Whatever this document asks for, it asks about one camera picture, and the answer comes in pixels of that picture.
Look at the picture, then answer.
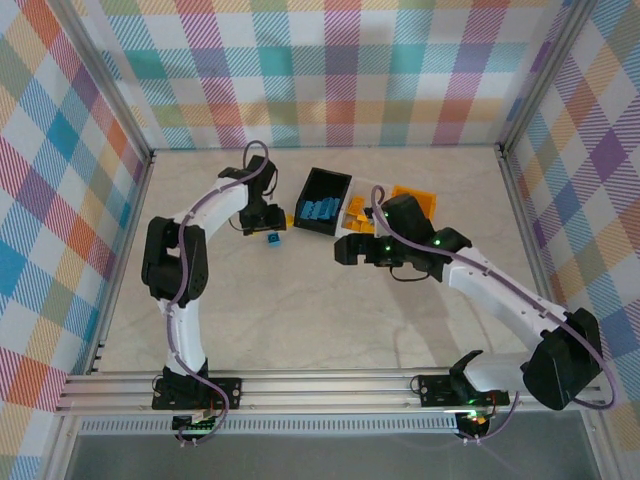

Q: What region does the black plastic container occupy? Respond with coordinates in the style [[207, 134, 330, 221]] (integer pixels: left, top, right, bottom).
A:
[[293, 166, 354, 237]]

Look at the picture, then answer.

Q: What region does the yellow plastic container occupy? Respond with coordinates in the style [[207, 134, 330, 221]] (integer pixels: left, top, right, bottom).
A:
[[388, 184, 438, 224]]

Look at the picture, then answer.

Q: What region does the white plastic container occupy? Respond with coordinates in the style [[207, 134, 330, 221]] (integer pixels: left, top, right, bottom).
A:
[[333, 175, 397, 240]]

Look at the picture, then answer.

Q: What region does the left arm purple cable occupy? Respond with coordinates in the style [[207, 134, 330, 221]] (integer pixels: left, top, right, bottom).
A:
[[167, 139, 271, 449]]

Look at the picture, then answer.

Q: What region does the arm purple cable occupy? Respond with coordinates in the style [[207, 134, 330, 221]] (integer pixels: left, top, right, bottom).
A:
[[167, 139, 271, 449], [369, 184, 621, 446]]

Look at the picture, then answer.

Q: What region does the aluminium side rail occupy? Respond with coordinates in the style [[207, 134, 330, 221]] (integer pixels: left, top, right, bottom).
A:
[[87, 149, 156, 376], [497, 144, 576, 369]]

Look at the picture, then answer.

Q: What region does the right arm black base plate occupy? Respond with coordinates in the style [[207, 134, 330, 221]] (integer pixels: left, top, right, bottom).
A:
[[416, 373, 512, 406]]

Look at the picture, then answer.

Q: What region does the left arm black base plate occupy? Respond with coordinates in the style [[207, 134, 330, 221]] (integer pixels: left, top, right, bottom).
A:
[[151, 376, 244, 412]]

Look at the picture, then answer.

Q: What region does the long aluminium base rail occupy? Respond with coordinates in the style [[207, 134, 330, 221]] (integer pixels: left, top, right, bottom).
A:
[[53, 372, 609, 417]]

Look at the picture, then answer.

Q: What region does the slotted grey cable duct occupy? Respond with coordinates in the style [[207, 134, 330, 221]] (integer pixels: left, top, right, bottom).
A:
[[78, 417, 460, 436]]

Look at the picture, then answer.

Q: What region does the aluminium corner post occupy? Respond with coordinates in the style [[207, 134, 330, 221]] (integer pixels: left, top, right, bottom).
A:
[[497, 0, 594, 156], [47, 0, 156, 166]]

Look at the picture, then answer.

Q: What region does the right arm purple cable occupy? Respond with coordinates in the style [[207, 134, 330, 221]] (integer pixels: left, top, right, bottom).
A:
[[369, 184, 621, 446]]

